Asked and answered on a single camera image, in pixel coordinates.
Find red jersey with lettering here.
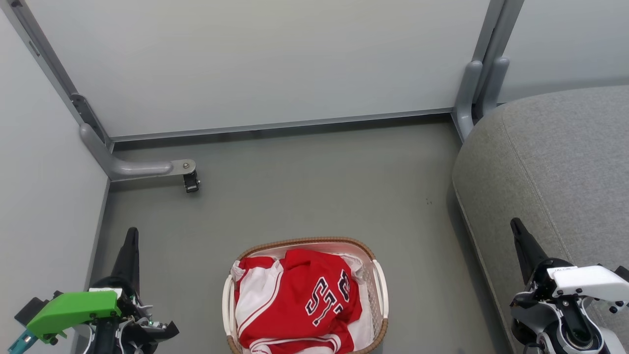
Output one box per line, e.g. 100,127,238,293
235,248,364,354

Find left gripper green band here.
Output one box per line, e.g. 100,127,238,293
27,227,143,343

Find grey partition bottom rail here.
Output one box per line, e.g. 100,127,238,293
111,108,454,143

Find black left cable teal plug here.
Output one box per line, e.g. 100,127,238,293
7,328,39,354

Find grey upholstered couch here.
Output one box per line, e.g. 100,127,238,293
452,86,629,354

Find white basket brown woven rim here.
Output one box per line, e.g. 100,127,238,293
222,237,389,354

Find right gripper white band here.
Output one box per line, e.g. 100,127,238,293
510,218,629,313

